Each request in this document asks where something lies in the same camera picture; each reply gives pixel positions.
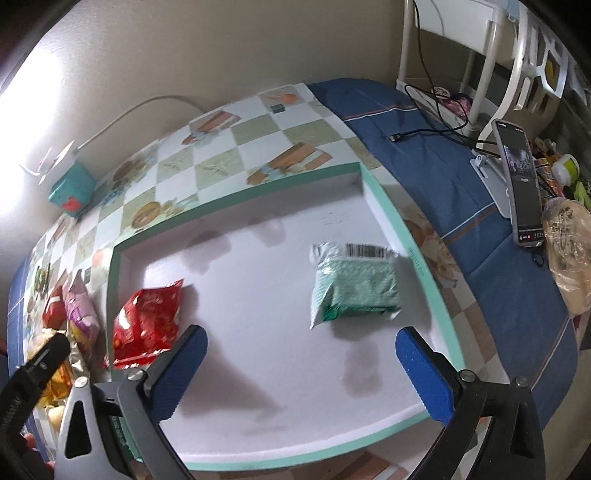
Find plastic bag with bread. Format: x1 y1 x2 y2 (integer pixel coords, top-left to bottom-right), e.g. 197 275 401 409
541 198 591 319

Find orange roll cake packet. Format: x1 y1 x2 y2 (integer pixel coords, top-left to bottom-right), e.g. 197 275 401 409
28 330 79 409

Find pink roll cake packet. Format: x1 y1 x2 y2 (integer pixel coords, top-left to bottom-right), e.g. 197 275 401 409
62 270 101 342

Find red snack packet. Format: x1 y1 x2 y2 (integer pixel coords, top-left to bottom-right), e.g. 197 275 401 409
112 278 185 370

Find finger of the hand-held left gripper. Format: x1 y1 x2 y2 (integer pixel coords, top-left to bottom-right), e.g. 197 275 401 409
16 332 71 400

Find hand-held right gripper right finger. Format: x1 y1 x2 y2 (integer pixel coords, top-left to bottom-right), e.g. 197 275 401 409
394 326 549 480

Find black cable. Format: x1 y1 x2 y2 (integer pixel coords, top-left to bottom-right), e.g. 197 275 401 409
389 0 504 160

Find blue quilt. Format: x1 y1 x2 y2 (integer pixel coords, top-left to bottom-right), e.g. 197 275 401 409
7 78 580 435

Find smartphone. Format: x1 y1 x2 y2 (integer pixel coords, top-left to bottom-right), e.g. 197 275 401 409
492 119 546 250

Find yellow green plastic container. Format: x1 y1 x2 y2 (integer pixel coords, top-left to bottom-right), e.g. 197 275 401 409
551 154 581 185

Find green snack packet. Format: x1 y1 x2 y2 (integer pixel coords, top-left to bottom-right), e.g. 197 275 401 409
309 242 402 329

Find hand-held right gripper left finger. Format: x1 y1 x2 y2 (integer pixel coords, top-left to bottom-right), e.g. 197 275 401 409
53 324 208 480

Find white phone stand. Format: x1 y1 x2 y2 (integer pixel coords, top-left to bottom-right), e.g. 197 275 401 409
470 154 515 217

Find white foam box green edge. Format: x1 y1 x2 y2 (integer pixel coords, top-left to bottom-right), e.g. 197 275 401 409
105 162 467 472

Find white cable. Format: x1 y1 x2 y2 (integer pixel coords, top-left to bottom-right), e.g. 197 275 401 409
76 95 206 151

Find red-brown biscuit packet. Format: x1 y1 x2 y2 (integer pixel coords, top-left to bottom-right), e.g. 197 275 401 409
42 285 65 329

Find teal toy box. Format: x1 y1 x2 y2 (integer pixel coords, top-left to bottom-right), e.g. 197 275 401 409
48 162 96 217

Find white plastic rack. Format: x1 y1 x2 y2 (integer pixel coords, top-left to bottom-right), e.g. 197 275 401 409
397 0 591 153

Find white power strip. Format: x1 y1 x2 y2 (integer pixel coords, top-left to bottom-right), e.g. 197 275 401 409
18 141 81 185

